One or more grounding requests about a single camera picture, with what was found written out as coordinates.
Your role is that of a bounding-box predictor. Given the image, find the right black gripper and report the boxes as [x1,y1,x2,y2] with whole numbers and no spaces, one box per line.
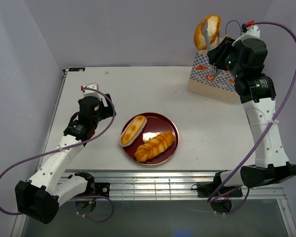
[206,37,243,79]

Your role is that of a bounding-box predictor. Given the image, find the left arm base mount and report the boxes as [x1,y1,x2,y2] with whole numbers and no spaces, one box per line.
[75,182,111,214]

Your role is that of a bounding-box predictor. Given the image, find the metal tongs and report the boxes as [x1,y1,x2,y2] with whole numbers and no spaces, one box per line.
[201,20,220,78]

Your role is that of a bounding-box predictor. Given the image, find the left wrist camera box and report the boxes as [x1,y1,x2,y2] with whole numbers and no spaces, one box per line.
[81,82,100,99]

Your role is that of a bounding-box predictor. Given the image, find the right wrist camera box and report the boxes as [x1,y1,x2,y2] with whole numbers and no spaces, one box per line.
[232,20,260,46]

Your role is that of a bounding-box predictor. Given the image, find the aluminium frame rail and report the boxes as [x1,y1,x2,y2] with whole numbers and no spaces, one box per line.
[22,170,287,201]

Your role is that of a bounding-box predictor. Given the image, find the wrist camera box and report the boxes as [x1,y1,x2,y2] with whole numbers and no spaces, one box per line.
[232,20,260,46]
[81,82,100,99]

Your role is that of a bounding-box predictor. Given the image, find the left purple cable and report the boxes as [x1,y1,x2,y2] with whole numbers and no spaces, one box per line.
[0,90,117,223]

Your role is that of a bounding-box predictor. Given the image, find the checkered paper bag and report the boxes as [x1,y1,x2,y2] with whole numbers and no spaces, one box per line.
[187,37,239,104]

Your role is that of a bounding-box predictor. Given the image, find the braided twist bread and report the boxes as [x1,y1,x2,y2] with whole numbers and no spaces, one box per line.
[134,131,176,162]

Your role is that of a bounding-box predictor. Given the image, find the round split bun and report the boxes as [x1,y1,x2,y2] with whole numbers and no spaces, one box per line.
[193,14,221,50]

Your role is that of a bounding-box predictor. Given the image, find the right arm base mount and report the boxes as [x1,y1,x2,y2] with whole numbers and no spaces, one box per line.
[191,182,243,214]

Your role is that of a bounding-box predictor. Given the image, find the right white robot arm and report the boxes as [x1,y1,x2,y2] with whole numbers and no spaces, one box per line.
[207,37,296,196]

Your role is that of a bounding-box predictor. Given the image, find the dark red round plate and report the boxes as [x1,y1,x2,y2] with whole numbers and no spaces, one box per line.
[121,112,179,166]

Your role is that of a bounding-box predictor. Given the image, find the purple cable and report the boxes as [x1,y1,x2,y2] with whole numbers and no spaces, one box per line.
[0,90,117,223]
[207,21,296,215]

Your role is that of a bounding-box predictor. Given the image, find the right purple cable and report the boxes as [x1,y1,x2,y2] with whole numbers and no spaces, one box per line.
[207,21,296,215]

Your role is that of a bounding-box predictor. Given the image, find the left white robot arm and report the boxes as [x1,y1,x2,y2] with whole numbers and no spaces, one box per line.
[15,91,114,224]

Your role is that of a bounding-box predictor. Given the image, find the blue label sticker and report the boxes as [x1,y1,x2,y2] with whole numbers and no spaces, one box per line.
[68,67,85,72]

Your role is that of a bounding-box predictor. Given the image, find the sesame flat bread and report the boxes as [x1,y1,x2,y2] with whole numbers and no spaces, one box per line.
[120,116,147,147]

